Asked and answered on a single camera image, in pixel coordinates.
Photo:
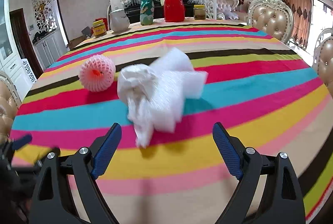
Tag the white foam sheet piece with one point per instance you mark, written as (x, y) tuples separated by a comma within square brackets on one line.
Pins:
[(177, 81)]

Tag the ornate sofa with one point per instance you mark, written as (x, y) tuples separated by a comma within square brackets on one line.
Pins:
[(226, 9)]

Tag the brown curtains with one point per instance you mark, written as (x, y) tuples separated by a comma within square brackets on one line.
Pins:
[(302, 13)]

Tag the red thermos jug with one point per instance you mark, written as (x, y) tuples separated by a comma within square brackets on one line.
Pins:
[(174, 11)]

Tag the yellow lidded jar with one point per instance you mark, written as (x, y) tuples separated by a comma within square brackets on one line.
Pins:
[(99, 28)]

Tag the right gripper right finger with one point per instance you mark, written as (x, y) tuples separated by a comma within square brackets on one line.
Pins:
[(268, 190)]

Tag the striped colourful tablecloth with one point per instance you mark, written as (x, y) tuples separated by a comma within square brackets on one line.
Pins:
[(258, 88)]

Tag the small yellow lid jar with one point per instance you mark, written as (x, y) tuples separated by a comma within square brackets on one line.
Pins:
[(199, 12)]

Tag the white plastic bag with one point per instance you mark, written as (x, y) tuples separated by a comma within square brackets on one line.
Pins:
[(135, 86)]

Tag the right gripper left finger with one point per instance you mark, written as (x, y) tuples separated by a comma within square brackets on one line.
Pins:
[(52, 200)]

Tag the green snack bag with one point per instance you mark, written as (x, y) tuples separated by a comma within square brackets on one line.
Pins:
[(146, 12)]

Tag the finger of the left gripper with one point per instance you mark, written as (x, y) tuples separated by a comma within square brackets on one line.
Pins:
[(21, 142), (51, 153)]

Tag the white cabinet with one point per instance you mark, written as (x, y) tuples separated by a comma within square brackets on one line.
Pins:
[(49, 49)]

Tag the beige tufted chair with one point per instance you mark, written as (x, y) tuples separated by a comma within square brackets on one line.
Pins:
[(323, 58), (274, 17)]

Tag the pink foam fruit net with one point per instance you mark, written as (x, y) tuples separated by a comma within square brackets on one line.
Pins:
[(97, 73)]

